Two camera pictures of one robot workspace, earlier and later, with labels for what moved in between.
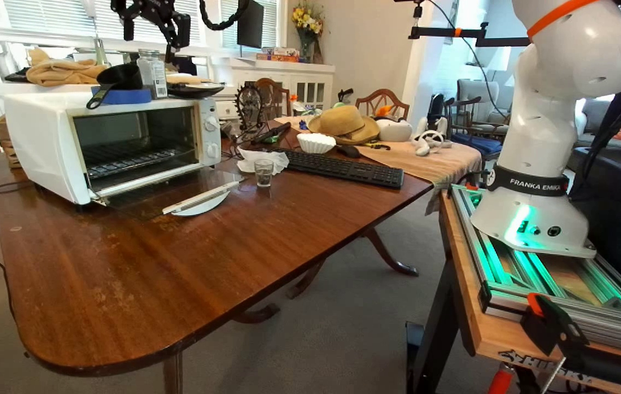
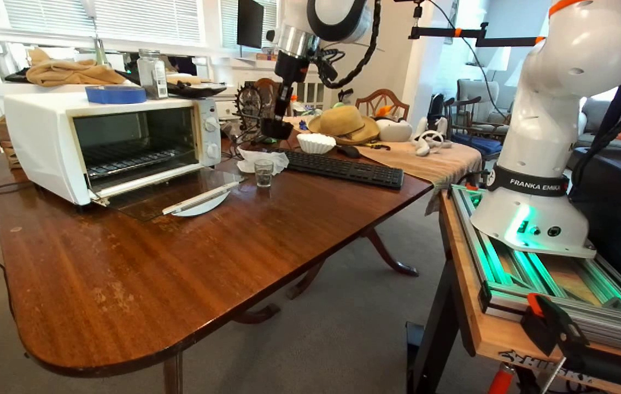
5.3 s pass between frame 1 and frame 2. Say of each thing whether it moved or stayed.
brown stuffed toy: stayed
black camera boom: stayed
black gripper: moved
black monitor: stayed
